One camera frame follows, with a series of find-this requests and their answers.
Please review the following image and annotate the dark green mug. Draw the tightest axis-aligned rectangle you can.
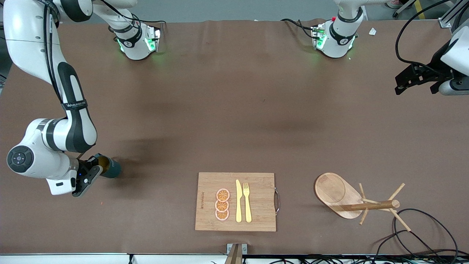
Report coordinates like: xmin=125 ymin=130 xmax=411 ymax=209
xmin=96 ymin=155 xmax=122 ymax=179

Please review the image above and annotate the wooden mug tree stand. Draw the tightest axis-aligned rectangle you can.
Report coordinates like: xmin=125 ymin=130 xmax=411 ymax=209
xmin=314 ymin=172 xmax=411 ymax=232

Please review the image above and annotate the brown table cover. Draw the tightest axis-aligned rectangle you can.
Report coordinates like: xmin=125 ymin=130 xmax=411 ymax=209
xmin=0 ymin=19 xmax=469 ymax=255

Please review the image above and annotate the yellow plastic knife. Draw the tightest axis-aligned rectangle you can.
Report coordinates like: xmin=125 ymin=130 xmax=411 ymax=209
xmin=236 ymin=179 xmax=243 ymax=223

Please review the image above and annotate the yellow plastic fork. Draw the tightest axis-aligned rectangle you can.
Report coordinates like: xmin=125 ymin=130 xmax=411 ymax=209
xmin=243 ymin=183 xmax=252 ymax=223

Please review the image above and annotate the bamboo cutting board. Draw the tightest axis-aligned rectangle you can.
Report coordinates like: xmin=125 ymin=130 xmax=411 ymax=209
xmin=195 ymin=172 xmax=281 ymax=232

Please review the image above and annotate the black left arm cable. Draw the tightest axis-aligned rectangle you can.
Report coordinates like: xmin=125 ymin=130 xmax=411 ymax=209
xmin=395 ymin=0 xmax=453 ymax=67

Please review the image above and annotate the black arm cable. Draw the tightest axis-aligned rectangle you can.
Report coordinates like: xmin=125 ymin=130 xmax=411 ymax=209
xmin=395 ymin=0 xmax=453 ymax=67
xmin=42 ymin=0 xmax=64 ymax=105

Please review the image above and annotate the aluminium frame post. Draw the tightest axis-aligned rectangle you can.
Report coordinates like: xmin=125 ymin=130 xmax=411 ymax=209
xmin=439 ymin=0 xmax=469 ymax=28

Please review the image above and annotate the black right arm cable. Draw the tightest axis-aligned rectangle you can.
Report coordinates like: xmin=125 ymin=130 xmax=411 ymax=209
xmin=42 ymin=0 xmax=64 ymax=105

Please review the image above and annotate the black base cable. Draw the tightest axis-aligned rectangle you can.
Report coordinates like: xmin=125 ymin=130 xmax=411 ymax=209
xmin=281 ymin=18 xmax=316 ymax=38
xmin=126 ymin=14 xmax=164 ymax=28

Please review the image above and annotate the black floor cable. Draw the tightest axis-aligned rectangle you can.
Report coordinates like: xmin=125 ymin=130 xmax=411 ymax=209
xmin=394 ymin=208 xmax=459 ymax=259
xmin=373 ymin=229 xmax=416 ymax=259

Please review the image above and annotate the metal mounting bracket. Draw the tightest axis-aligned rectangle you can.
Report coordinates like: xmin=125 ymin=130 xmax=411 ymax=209
xmin=224 ymin=243 xmax=248 ymax=264

